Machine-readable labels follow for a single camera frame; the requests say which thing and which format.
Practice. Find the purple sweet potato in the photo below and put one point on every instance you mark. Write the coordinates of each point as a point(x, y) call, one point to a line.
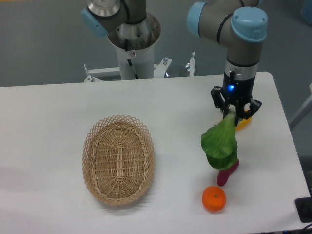
point(223, 175)

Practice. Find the black device at table edge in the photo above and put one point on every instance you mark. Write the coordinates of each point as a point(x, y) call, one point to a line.
point(304, 209)

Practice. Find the white stand at right edge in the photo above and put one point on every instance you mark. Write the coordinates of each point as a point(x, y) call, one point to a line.
point(302, 111)

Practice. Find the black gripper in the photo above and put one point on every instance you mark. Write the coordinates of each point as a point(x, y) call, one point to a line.
point(237, 93)

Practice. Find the green leafy vegetable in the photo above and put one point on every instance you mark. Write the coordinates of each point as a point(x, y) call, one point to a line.
point(219, 143)

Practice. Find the oval wicker basket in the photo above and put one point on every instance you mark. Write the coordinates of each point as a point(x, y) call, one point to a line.
point(118, 160)

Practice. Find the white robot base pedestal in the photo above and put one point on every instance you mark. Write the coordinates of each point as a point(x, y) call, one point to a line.
point(135, 48)

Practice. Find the orange tangerine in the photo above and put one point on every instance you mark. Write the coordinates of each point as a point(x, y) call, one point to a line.
point(213, 198)

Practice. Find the yellow fruit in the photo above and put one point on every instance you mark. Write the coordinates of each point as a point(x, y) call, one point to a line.
point(243, 123)

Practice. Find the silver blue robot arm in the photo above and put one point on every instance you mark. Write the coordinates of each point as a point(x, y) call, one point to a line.
point(238, 25)

